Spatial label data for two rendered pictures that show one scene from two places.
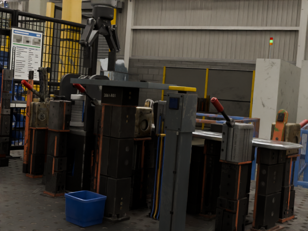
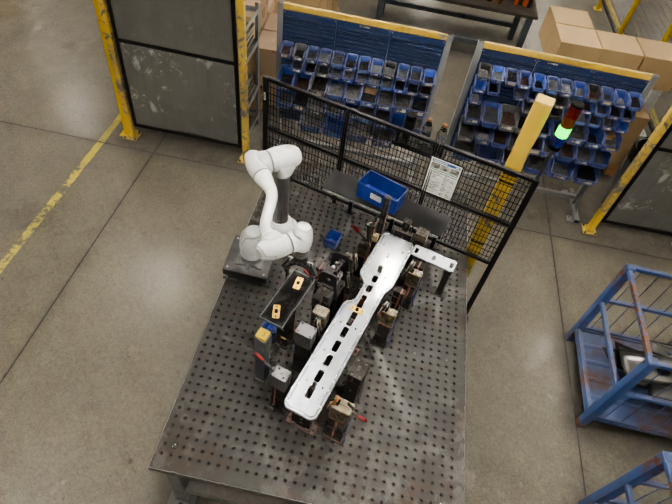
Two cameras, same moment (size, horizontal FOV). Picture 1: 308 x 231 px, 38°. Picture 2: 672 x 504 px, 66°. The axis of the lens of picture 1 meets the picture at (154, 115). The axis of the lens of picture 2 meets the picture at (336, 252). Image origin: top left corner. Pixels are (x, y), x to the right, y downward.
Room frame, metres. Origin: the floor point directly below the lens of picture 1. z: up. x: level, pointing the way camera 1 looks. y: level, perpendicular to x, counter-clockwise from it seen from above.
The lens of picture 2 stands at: (1.09, -1.46, 3.47)
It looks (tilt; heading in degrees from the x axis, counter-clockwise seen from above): 49 degrees down; 68
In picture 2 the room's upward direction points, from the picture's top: 10 degrees clockwise
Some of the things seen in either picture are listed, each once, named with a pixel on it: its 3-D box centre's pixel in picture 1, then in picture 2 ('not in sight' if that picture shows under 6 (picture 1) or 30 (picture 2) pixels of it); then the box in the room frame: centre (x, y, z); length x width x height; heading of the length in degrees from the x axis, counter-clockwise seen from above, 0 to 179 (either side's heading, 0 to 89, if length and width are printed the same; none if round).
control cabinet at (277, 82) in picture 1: (277, 97); not in sight; (10.42, -2.83, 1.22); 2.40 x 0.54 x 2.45; 152
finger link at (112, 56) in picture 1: (111, 61); not in sight; (1.64, 0.17, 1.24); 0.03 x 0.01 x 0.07; 59
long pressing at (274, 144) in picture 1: (140, 124); (356, 313); (1.90, 0.05, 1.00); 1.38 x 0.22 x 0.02; 49
